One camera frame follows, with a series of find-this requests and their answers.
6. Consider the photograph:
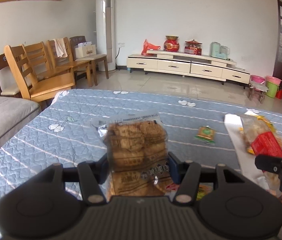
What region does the light green snack pack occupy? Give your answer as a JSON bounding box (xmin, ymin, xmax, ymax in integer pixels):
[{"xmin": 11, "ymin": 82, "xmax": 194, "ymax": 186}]
[{"xmin": 196, "ymin": 184, "xmax": 214, "ymax": 201}]

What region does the white wafer red label pack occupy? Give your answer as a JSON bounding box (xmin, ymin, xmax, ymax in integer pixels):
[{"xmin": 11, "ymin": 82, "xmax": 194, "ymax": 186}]
[{"xmin": 251, "ymin": 131, "xmax": 282, "ymax": 198}]

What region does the green label square biscuit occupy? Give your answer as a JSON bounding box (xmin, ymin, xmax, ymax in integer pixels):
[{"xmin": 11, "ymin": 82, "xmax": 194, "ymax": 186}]
[{"xmin": 195, "ymin": 126, "xmax": 215, "ymax": 144}]

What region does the brown cookies clear bag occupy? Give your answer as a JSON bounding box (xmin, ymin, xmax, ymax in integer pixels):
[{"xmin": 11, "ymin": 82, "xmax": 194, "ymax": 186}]
[{"xmin": 91, "ymin": 109, "xmax": 178, "ymax": 199}]

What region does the egg pancake snack bag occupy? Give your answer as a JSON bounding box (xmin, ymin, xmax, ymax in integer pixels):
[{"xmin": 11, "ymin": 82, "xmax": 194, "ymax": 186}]
[{"xmin": 240, "ymin": 114, "xmax": 282, "ymax": 156}]

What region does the white cardboard tray box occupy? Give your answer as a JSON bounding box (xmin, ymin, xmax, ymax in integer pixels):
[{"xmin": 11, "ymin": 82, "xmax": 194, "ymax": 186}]
[{"xmin": 224, "ymin": 114, "xmax": 282, "ymax": 200}]

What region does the blue quilted table cover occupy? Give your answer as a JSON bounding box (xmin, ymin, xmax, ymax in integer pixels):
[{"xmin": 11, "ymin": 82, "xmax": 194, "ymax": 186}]
[{"xmin": 0, "ymin": 88, "xmax": 282, "ymax": 240}]

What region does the green plastic bucket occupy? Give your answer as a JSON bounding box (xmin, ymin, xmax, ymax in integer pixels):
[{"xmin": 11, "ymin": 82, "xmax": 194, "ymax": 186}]
[{"xmin": 266, "ymin": 76, "xmax": 281, "ymax": 98}]

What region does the small wooden stool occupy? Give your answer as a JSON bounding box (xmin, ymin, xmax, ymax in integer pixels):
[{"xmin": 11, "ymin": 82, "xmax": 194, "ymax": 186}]
[{"xmin": 248, "ymin": 81, "xmax": 269, "ymax": 103}]

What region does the pink plastic basin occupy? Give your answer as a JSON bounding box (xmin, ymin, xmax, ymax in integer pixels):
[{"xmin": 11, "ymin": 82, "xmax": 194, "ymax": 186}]
[{"xmin": 250, "ymin": 75, "xmax": 265, "ymax": 84}]

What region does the nearest wooden chair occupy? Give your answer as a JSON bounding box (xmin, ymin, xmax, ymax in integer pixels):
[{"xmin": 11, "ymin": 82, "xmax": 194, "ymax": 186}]
[{"xmin": 4, "ymin": 45, "xmax": 75, "ymax": 103}]

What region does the grey sofa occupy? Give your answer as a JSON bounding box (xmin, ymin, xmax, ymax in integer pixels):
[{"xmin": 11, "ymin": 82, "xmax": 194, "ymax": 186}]
[{"xmin": 0, "ymin": 96, "xmax": 41, "ymax": 148}]

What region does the cream tv cabinet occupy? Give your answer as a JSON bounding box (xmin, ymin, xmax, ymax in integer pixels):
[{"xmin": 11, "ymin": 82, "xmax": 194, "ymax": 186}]
[{"xmin": 127, "ymin": 50, "xmax": 251, "ymax": 86}]

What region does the dark padded chair far left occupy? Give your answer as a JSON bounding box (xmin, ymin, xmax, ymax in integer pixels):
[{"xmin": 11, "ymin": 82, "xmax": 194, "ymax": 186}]
[{"xmin": 0, "ymin": 54, "xmax": 21, "ymax": 98}]

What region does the white paper gift bag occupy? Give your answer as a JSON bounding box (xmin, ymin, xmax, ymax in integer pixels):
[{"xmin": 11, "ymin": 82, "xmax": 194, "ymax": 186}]
[{"xmin": 74, "ymin": 42, "xmax": 97, "ymax": 59}]

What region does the mint green kitchen appliance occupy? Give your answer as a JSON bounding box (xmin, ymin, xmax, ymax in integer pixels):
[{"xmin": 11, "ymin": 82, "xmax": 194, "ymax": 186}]
[{"xmin": 209, "ymin": 42, "xmax": 230, "ymax": 60}]

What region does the red pavilion gift box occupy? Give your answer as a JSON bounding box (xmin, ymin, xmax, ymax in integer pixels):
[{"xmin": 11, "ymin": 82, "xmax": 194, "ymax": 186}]
[{"xmin": 184, "ymin": 40, "xmax": 202, "ymax": 55}]

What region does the red round jar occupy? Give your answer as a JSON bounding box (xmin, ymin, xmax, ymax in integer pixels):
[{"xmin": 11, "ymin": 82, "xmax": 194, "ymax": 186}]
[{"xmin": 164, "ymin": 35, "xmax": 180, "ymax": 52}]

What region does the red plastic bag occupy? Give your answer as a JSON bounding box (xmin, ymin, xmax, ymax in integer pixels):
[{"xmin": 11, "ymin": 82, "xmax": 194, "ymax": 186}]
[{"xmin": 141, "ymin": 39, "xmax": 161, "ymax": 56}]

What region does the dark chair with bag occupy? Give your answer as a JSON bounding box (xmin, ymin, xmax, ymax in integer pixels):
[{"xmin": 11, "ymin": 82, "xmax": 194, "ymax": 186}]
[{"xmin": 70, "ymin": 36, "xmax": 109, "ymax": 79}]

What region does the white standing air conditioner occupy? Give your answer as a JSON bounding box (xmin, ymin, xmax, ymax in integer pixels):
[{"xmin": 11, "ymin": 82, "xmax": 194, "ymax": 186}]
[{"xmin": 95, "ymin": 0, "xmax": 117, "ymax": 71}]

